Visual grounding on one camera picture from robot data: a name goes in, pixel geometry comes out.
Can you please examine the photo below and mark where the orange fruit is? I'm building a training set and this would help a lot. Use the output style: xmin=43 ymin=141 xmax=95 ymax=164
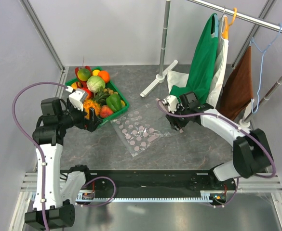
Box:
xmin=98 ymin=71 xmax=110 ymax=83

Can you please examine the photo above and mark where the green cabbage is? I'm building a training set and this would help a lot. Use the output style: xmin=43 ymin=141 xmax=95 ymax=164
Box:
xmin=86 ymin=76 xmax=106 ymax=93

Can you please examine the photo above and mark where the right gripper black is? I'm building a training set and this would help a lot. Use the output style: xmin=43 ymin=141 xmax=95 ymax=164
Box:
xmin=165 ymin=103 xmax=189 ymax=131

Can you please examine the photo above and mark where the green plastic tray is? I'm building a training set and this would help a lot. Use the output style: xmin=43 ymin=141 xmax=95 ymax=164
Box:
xmin=66 ymin=66 xmax=129 ymax=131

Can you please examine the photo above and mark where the brown towel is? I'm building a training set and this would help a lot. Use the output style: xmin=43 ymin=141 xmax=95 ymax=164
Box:
xmin=219 ymin=47 xmax=253 ymax=121

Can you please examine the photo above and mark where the orange hanger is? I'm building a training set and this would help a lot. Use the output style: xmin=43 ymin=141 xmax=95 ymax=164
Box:
xmin=221 ymin=7 xmax=237 ymax=40

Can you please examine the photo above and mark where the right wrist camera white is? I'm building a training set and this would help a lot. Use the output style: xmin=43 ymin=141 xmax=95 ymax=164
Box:
xmin=156 ymin=95 xmax=182 ymax=114

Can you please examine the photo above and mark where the green shirt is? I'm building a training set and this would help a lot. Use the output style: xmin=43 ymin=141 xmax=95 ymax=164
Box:
xmin=169 ymin=13 xmax=219 ymax=104

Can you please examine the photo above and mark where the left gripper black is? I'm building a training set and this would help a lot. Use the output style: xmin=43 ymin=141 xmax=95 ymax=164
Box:
xmin=58 ymin=98 xmax=102 ymax=132

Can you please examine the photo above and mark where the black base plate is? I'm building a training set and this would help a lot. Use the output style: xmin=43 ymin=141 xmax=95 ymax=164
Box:
xmin=66 ymin=166 xmax=236 ymax=198

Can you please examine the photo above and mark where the blue wire hanger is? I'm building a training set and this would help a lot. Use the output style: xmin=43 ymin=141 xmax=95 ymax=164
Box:
xmin=249 ymin=23 xmax=282 ymax=115

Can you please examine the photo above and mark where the yellow lemon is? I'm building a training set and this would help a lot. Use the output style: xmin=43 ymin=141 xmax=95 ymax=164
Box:
xmin=92 ymin=69 xmax=100 ymax=76

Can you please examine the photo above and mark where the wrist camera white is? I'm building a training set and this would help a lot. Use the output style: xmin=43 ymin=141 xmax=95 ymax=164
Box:
xmin=156 ymin=95 xmax=182 ymax=114
xmin=66 ymin=86 xmax=88 ymax=112

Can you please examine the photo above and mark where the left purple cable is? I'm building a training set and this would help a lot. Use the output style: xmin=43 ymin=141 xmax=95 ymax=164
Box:
xmin=12 ymin=81 xmax=117 ymax=231

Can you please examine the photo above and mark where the peach fruit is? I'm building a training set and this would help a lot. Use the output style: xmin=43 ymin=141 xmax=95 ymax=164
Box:
xmin=99 ymin=105 xmax=114 ymax=119

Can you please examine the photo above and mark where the slotted cable duct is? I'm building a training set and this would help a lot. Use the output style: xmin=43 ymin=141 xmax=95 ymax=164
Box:
xmin=76 ymin=192 xmax=222 ymax=204

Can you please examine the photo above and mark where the green bell pepper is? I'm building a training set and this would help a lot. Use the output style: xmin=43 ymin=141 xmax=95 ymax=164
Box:
xmin=106 ymin=94 xmax=122 ymax=112

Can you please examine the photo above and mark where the clothes rack stand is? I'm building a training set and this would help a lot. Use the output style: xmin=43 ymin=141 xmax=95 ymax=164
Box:
xmin=140 ymin=0 xmax=282 ymax=127

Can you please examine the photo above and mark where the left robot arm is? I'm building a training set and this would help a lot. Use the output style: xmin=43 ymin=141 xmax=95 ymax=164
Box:
xmin=25 ymin=96 xmax=100 ymax=231

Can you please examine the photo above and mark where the clear zip top bag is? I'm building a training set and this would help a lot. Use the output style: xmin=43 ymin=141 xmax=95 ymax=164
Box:
xmin=111 ymin=100 xmax=172 ymax=157

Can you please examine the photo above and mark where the toy pineapple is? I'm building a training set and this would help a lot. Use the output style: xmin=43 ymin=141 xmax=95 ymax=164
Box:
xmin=83 ymin=90 xmax=110 ymax=119

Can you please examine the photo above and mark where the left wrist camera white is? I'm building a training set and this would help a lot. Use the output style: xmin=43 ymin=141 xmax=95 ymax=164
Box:
xmin=66 ymin=86 xmax=88 ymax=112

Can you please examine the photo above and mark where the white shirt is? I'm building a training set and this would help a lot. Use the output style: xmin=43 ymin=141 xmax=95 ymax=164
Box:
xmin=167 ymin=18 xmax=228 ymax=108

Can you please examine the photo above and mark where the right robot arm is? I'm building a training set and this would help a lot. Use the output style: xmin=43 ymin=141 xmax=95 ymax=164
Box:
xmin=161 ymin=92 xmax=274 ymax=190

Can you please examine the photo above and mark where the longan bunch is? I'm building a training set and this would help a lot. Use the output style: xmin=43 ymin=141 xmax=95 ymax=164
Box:
xmin=104 ymin=88 xmax=118 ymax=95

